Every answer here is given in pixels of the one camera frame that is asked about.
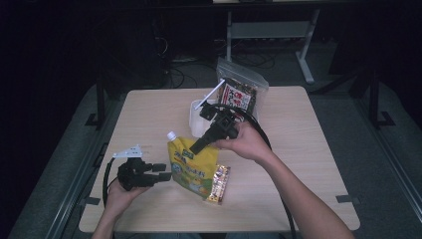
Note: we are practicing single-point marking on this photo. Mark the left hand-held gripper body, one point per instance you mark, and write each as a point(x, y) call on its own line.
point(136, 172)

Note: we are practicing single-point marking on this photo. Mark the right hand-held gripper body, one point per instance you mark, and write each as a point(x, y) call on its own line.
point(224, 127)

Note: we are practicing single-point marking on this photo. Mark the white plastic container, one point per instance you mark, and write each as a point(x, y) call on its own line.
point(197, 124)

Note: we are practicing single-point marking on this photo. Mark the yellow green spouted pouch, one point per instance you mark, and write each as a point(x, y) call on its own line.
point(194, 169)

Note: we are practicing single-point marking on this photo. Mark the clear bag of dried seaweed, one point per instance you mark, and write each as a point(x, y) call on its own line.
point(240, 94)

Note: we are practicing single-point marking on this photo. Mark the person's right hand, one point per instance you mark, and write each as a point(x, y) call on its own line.
point(249, 142)

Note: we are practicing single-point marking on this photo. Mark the person's left hand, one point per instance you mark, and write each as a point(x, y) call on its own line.
point(119, 199)

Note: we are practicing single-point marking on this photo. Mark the black tape strip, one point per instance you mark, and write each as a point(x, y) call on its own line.
point(344, 199)
point(92, 201)

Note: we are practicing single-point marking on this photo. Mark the gold snack bar wrapper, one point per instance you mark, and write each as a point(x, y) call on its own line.
point(219, 182)

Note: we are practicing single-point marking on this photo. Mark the black metal stand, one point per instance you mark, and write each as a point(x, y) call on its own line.
point(100, 103)
point(374, 99)

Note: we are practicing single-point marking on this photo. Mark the white metal desk frame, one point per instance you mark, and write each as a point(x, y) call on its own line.
point(265, 30)

